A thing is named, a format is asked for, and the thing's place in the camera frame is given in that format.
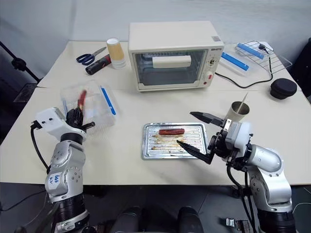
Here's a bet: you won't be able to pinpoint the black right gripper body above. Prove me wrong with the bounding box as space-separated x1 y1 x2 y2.
207 118 235 161

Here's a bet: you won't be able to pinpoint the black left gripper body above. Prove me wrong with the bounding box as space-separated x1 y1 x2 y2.
66 118 96 133

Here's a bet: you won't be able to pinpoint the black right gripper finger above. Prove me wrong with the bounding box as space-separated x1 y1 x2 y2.
190 111 224 127
176 139 215 166

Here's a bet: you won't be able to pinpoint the red-brown sausage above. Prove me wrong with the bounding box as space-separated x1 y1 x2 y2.
77 90 87 110
158 128 186 136

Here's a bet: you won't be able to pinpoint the clear plastic container blue clips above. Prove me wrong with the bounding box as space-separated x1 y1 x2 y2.
60 81 120 136

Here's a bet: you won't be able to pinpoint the silver ribbed baking tray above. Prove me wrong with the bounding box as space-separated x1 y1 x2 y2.
140 122 208 160

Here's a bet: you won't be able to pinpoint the grey metal cup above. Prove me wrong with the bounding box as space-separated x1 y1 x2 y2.
226 101 251 122

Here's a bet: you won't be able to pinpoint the black and red tool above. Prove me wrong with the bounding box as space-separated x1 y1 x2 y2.
85 54 113 76

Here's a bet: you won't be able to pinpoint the clear lid with blue clip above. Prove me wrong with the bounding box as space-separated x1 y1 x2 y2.
218 51 251 78

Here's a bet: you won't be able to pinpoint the white paper cup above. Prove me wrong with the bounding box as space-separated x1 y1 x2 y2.
111 59 127 71

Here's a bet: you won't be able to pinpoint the dark rounded shape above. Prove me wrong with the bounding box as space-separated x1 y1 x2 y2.
116 205 144 233
178 206 204 233

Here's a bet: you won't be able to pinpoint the black tripod stand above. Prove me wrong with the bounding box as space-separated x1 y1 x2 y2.
0 40 41 83

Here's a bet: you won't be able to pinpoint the black round cap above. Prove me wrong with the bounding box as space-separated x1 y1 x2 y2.
269 78 298 100

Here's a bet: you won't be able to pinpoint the cream toaster oven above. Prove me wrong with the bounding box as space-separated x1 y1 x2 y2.
128 20 225 93

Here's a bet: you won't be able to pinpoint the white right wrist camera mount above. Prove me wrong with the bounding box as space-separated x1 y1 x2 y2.
225 118 254 157

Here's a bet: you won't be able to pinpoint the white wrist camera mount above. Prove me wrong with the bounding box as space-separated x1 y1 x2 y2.
225 118 254 157
35 107 86 136

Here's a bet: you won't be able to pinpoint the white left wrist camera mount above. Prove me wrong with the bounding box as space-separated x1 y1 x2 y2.
35 107 86 136

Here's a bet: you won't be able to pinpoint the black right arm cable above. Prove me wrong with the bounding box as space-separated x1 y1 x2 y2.
225 143 256 233

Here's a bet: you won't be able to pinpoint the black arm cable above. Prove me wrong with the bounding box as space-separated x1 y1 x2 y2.
225 143 256 233
30 122 51 174

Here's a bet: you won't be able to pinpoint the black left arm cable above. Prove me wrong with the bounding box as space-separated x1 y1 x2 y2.
30 122 51 174

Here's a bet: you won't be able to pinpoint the black oven power cable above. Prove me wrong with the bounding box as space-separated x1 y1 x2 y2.
214 43 274 89

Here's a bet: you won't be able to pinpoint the blue handled scissors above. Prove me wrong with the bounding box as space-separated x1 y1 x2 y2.
76 46 108 66

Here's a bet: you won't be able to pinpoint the silver wire rack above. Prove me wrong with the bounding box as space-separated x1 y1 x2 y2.
239 41 285 73

